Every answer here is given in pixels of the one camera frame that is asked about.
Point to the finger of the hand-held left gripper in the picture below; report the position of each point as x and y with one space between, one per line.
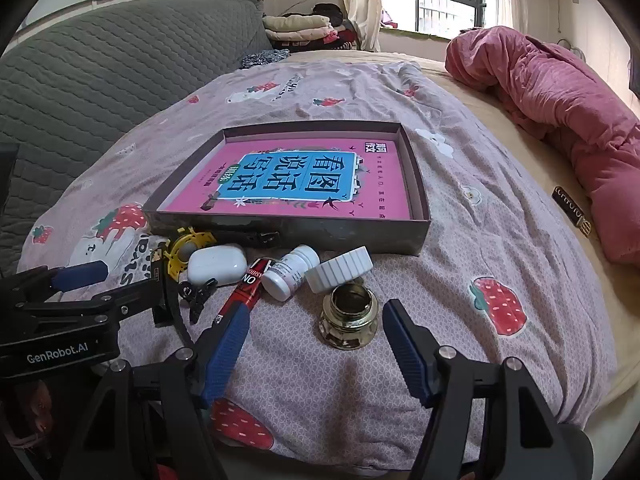
125 302
82 275

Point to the dark patterned cloth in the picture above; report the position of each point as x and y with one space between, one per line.
262 57

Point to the red and black tube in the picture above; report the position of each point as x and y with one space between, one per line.
247 285

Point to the grey quilted headboard cover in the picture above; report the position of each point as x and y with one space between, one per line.
100 70

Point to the white ribbed lid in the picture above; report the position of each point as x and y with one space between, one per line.
340 267

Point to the red patterned folded clothes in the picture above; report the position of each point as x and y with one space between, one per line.
325 37

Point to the beige mattress sheet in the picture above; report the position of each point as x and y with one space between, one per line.
500 130

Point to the white pill bottle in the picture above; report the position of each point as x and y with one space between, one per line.
285 277

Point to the cream curtain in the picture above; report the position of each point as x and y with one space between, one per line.
362 0

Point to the pink quilt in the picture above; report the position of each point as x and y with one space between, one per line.
550 95

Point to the pink strawberry printed blanket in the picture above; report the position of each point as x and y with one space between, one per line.
325 390

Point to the shallow brown cardboard box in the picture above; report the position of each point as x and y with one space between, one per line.
300 235

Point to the white earbuds case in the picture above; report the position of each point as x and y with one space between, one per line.
215 265

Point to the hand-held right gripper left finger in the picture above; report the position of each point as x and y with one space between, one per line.
225 350

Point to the black mattress label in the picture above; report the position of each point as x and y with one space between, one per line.
572 210

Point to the black garment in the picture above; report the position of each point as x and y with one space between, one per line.
327 10

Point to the black hair clip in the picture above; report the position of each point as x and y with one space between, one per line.
197 295

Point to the yellow tape measure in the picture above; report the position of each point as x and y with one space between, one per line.
176 255

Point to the beige folded blanket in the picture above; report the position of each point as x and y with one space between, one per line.
295 24

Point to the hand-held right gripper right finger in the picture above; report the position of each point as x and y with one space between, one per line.
407 350

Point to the pink and blue book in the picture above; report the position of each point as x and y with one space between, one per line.
295 180

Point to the gold glass jar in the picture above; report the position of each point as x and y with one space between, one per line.
350 320

